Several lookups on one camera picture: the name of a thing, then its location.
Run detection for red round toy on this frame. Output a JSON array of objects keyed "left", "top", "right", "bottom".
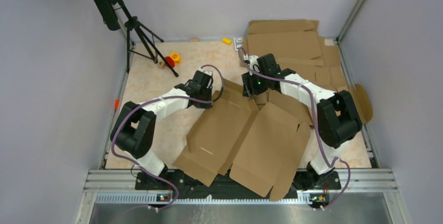
[{"left": 165, "top": 56, "right": 175, "bottom": 68}]

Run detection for yellow round toy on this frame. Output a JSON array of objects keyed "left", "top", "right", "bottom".
[{"left": 170, "top": 52, "right": 181, "bottom": 65}]

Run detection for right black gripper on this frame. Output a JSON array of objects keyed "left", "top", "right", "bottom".
[{"left": 241, "top": 69, "right": 268, "bottom": 98}]

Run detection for black camera tripod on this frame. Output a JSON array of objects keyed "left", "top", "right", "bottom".
[{"left": 94, "top": 0, "right": 166, "bottom": 73}]

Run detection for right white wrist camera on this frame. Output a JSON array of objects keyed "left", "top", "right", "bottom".
[{"left": 243, "top": 54, "right": 260, "bottom": 75}]

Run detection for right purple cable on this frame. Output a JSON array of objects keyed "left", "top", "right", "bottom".
[{"left": 238, "top": 46, "right": 351, "bottom": 211}]

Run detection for small printed card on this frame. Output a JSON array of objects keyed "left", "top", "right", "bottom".
[{"left": 232, "top": 37, "right": 243, "bottom": 51}]

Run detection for yellow block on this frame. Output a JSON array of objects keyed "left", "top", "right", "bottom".
[{"left": 222, "top": 38, "right": 232, "bottom": 45}]

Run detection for stack of cardboard blanks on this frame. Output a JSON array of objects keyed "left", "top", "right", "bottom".
[{"left": 243, "top": 19, "right": 348, "bottom": 92}]

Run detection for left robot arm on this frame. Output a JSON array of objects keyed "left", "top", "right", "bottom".
[{"left": 110, "top": 69, "right": 213, "bottom": 189}]

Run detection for cardboard box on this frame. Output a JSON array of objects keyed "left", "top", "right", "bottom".
[{"left": 174, "top": 80, "right": 313, "bottom": 201}]

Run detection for small wooden block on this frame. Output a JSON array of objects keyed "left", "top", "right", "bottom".
[{"left": 157, "top": 62, "right": 166, "bottom": 69}]

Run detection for orange clip on frame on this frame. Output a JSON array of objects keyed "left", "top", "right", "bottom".
[{"left": 114, "top": 99, "right": 120, "bottom": 110}]

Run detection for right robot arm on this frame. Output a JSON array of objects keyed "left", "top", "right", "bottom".
[{"left": 239, "top": 53, "right": 363, "bottom": 188}]

